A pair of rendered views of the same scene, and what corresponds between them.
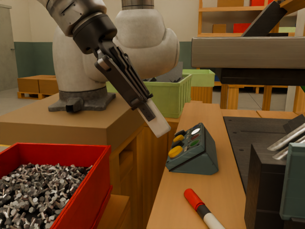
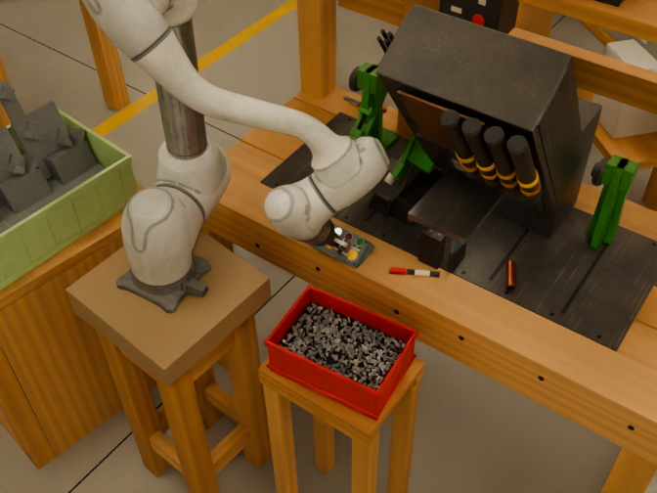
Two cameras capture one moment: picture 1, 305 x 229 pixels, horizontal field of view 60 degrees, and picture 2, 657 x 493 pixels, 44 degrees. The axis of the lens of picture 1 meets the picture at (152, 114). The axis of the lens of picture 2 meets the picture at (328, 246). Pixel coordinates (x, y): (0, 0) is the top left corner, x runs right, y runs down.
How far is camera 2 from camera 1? 1.89 m
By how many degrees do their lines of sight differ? 62
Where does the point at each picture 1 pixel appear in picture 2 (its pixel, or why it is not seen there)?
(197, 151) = (368, 246)
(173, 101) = (129, 181)
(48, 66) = not seen: outside the picture
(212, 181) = (379, 254)
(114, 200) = not seen: hidden behind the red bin
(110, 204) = not seen: hidden behind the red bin
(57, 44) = (167, 245)
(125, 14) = (200, 165)
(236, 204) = (406, 256)
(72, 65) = (185, 251)
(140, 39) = (219, 178)
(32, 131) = (209, 336)
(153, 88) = (99, 184)
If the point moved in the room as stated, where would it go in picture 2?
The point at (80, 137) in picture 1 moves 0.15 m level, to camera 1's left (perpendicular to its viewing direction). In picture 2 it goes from (250, 302) to (221, 345)
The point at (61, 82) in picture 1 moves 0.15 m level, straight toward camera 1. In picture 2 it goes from (172, 276) to (233, 280)
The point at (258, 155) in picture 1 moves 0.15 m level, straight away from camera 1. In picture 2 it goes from (433, 238) to (392, 208)
